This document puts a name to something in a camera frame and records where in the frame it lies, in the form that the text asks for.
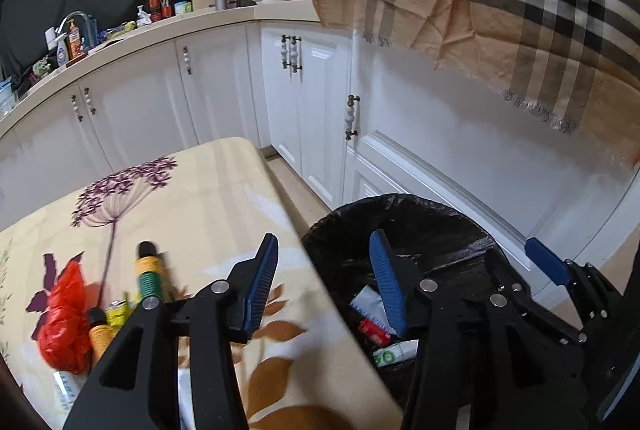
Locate clear plastic wrapper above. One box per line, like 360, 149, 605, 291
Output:
52, 370, 91, 411

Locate chrome faucet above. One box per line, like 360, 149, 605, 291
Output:
57, 11, 98, 50

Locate red can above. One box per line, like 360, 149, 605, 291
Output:
357, 317, 393, 346

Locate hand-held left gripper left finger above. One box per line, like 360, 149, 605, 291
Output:
62, 233, 279, 430

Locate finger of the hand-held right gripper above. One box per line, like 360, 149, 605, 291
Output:
525, 238, 621, 326
484, 248, 588, 347

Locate white and blue spray bottle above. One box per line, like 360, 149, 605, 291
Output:
52, 34, 71, 68

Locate red plastic bag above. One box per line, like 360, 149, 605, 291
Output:
39, 260, 93, 373

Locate white packet with blue print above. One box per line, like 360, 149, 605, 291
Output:
350, 285, 386, 318

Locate yellow snack packet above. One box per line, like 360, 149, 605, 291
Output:
105, 292, 143, 328

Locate green yellow bottle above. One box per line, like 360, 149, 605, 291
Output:
136, 241, 173, 305

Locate plastic container blue lid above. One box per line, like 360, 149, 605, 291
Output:
0, 77, 20, 118

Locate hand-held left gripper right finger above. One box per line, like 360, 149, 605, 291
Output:
369, 230, 581, 430

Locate floral tablecloth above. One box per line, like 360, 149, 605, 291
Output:
0, 137, 403, 430

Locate white kitchen cabinets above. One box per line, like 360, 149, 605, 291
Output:
0, 22, 640, 291

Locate yellow and green sponge pack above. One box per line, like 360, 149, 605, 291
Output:
102, 22, 137, 39

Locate beige kitchen countertop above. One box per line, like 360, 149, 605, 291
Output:
0, 0, 323, 138

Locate black bag-lined bin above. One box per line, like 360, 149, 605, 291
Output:
300, 193, 533, 430

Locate white and green packet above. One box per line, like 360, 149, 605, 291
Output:
372, 339, 420, 367

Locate orange dish soap bottle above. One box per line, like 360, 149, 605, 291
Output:
67, 20, 83, 59

